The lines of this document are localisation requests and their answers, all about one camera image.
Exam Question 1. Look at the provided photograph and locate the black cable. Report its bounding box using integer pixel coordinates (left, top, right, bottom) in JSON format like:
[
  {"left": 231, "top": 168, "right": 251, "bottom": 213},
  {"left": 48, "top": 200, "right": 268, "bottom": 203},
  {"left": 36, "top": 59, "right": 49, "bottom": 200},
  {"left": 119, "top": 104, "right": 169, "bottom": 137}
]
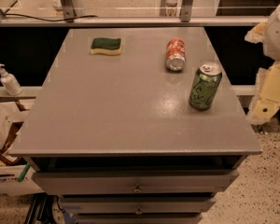
[{"left": 3, "top": 12, "right": 99, "bottom": 22}]

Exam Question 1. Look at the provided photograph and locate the grey drawer cabinet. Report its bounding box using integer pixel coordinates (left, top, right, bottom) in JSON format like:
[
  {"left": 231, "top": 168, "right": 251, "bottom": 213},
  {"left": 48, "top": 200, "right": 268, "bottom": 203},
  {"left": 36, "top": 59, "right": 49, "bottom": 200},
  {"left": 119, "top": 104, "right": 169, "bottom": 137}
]
[{"left": 8, "top": 27, "right": 263, "bottom": 224}]

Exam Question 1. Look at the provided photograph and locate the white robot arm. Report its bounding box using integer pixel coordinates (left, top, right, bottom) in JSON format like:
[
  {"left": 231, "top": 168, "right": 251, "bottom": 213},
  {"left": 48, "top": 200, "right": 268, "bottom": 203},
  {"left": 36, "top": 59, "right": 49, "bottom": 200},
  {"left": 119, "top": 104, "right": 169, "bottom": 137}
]
[{"left": 247, "top": 4, "right": 280, "bottom": 125}]

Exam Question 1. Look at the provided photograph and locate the white cardboard box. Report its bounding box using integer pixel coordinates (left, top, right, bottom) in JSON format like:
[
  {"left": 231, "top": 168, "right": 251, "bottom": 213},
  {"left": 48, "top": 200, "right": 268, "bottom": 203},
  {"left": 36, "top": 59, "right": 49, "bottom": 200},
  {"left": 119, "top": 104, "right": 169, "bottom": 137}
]
[{"left": 0, "top": 99, "right": 45, "bottom": 196}]

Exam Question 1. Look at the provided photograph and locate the white pump bottle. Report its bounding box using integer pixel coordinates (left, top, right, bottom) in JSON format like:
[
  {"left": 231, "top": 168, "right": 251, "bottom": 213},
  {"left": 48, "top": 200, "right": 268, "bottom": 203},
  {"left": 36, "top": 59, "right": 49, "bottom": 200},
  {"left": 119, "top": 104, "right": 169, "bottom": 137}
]
[{"left": 0, "top": 63, "right": 22, "bottom": 96}]

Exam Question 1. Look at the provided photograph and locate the white paper bag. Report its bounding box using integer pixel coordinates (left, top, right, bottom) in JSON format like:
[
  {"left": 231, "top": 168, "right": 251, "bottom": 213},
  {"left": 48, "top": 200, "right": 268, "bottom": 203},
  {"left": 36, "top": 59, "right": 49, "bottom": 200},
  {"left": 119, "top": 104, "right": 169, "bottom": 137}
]
[{"left": 0, "top": 102, "right": 28, "bottom": 149}]

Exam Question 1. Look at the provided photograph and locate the top grey drawer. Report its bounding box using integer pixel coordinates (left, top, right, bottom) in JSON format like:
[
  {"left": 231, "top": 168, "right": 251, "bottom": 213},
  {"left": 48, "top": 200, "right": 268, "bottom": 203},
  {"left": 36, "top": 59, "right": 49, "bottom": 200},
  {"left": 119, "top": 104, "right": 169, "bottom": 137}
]
[{"left": 33, "top": 170, "right": 239, "bottom": 195}]

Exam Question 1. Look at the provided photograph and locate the green marker pen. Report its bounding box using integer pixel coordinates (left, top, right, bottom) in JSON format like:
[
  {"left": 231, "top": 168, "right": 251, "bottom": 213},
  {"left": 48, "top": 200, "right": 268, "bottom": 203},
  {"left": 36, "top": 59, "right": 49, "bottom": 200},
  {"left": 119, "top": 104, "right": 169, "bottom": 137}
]
[{"left": 17, "top": 163, "right": 30, "bottom": 182}]

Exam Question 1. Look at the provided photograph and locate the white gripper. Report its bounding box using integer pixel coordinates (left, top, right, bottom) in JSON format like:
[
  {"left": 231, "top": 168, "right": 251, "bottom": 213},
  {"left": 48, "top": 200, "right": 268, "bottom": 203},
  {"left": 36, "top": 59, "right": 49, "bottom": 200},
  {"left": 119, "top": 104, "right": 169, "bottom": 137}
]
[{"left": 252, "top": 62, "right": 280, "bottom": 120}]

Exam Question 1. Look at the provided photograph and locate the middle grey drawer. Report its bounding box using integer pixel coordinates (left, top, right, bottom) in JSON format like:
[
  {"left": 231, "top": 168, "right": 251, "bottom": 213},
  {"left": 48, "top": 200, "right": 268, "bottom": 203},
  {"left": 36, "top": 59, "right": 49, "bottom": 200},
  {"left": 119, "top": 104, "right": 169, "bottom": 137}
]
[{"left": 60, "top": 196, "right": 215, "bottom": 215}]

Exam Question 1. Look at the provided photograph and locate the green and yellow sponge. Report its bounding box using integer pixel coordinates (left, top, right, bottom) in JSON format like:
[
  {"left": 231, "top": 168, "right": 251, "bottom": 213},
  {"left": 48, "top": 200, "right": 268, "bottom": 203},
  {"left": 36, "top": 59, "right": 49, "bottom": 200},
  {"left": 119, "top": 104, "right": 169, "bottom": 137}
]
[{"left": 91, "top": 37, "right": 122, "bottom": 56}]

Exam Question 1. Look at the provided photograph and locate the orange soda can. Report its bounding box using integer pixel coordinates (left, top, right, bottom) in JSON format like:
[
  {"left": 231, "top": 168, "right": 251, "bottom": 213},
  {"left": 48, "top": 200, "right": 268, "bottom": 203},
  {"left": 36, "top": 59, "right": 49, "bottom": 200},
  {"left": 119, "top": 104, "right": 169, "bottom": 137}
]
[{"left": 165, "top": 38, "right": 186, "bottom": 71}]

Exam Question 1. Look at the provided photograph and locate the grey drawer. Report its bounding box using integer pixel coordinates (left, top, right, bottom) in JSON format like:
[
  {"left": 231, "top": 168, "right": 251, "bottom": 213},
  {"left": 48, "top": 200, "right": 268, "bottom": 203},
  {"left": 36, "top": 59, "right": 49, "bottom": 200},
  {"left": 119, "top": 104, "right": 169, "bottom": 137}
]
[
  {"left": 60, "top": 196, "right": 215, "bottom": 215},
  {"left": 33, "top": 170, "right": 239, "bottom": 195},
  {"left": 77, "top": 214, "right": 203, "bottom": 224}
]

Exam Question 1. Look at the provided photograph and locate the green soda can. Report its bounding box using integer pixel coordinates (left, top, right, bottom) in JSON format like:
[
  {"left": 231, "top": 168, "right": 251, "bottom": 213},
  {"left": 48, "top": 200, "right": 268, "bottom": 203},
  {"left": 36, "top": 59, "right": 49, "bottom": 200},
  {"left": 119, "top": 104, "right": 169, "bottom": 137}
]
[{"left": 189, "top": 62, "right": 222, "bottom": 111}]

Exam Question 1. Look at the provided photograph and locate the bottom grey drawer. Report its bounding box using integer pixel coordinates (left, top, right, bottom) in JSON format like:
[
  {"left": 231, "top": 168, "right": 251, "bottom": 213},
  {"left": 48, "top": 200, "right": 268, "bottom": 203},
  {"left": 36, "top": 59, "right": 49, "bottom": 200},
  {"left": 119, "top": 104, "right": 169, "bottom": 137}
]
[{"left": 77, "top": 214, "right": 203, "bottom": 224}]

